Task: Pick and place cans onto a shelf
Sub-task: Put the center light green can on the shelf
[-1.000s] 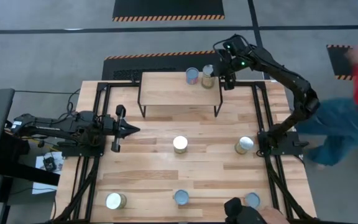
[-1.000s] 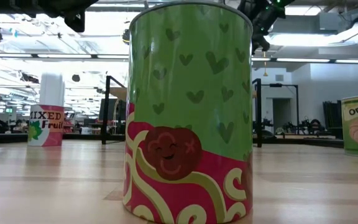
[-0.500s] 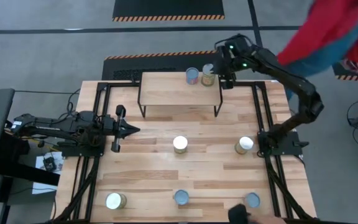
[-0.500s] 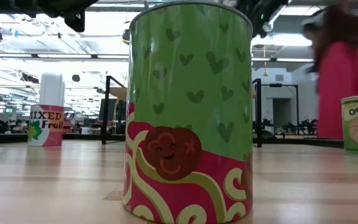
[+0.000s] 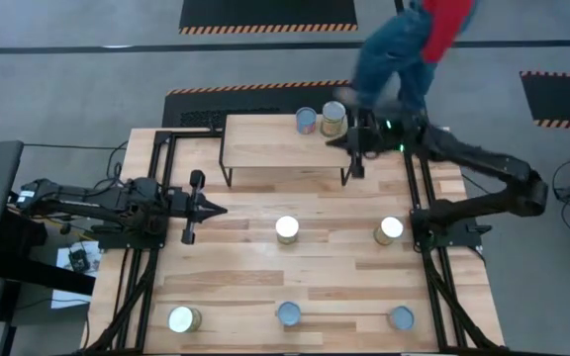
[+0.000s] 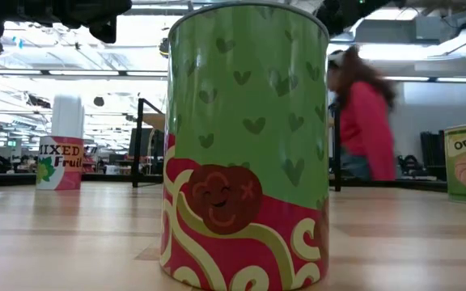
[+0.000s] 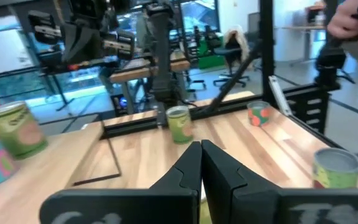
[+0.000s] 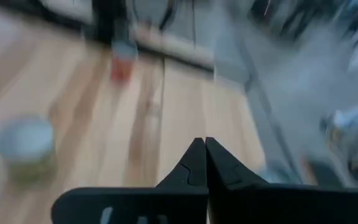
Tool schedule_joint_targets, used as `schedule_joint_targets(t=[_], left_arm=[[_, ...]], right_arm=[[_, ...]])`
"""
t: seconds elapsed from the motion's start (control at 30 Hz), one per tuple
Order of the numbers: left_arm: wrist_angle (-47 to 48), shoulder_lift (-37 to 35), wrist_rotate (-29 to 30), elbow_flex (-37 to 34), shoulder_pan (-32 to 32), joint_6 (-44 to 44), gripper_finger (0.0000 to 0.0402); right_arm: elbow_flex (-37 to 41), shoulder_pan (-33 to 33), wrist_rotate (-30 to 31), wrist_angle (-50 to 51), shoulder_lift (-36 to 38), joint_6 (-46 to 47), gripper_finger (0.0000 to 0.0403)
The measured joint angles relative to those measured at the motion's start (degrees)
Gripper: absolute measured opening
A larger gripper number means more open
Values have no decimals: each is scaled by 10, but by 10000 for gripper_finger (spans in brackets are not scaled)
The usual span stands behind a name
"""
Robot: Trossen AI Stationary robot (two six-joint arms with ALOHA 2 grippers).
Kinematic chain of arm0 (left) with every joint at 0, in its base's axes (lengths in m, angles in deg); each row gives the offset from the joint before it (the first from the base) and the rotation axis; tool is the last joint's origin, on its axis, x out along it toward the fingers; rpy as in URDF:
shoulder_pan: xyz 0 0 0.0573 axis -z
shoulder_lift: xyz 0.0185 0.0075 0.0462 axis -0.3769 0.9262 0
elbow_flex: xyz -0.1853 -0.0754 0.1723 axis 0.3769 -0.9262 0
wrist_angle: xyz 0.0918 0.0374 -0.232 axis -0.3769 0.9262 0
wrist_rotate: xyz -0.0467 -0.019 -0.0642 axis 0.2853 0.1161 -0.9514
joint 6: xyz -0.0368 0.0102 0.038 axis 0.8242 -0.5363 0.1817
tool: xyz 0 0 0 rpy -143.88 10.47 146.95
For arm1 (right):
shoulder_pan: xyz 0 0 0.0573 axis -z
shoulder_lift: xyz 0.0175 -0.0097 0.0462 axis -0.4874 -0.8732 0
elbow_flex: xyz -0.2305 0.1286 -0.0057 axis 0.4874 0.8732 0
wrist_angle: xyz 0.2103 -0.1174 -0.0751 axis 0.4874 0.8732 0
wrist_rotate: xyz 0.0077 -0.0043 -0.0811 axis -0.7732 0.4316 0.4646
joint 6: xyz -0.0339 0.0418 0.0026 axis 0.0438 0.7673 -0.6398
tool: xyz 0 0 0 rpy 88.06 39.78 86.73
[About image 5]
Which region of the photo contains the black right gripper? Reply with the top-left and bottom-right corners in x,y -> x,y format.
325,112 -> 383,178

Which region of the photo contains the black desk base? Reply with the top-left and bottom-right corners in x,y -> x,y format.
0,210 -> 97,298

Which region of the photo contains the tan label tin can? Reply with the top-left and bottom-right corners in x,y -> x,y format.
372,216 -> 406,247

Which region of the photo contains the small teal orange label can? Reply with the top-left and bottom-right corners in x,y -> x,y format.
295,106 -> 319,135

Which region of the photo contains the wooden shelf with black legs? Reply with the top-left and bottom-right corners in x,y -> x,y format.
218,113 -> 356,189

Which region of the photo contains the yellow label tin can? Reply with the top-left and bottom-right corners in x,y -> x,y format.
166,305 -> 203,334

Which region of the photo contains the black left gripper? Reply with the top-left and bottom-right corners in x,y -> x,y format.
165,170 -> 228,245

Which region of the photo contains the small black controller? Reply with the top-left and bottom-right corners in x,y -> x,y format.
68,249 -> 91,273

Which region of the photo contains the black hazard striped floor mat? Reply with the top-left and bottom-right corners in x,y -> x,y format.
160,78 -> 365,131
178,0 -> 359,36
519,70 -> 570,132

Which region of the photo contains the person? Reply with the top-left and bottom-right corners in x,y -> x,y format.
333,0 -> 479,125

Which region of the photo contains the black metal table frame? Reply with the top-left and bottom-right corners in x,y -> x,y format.
79,127 -> 509,356

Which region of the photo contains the green oranges label can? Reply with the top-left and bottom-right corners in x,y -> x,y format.
320,100 -> 348,138

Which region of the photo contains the white paper sheet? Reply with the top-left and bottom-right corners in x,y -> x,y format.
49,240 -> 102,311

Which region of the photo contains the grey lidded tin can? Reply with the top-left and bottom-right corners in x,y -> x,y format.
387,305 -> 417,332

